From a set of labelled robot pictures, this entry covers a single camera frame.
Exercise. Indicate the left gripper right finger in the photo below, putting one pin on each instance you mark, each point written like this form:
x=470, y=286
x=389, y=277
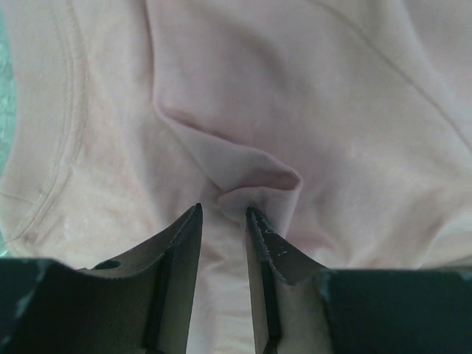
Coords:
x=299, y=306

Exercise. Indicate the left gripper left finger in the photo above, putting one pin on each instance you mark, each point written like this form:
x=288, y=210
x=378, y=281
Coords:
x=137, y=302

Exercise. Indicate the pink graphic t-shirt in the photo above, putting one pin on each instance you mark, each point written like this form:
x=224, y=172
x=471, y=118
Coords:
x=347, y=123

